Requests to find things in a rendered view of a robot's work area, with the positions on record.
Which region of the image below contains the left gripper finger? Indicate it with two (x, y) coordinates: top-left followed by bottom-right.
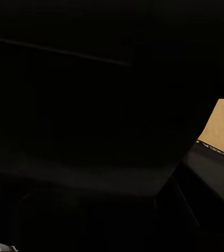
(155, 161), (224, 252)

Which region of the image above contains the digital camera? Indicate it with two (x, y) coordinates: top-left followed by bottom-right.
(0, 0), (224, 252)

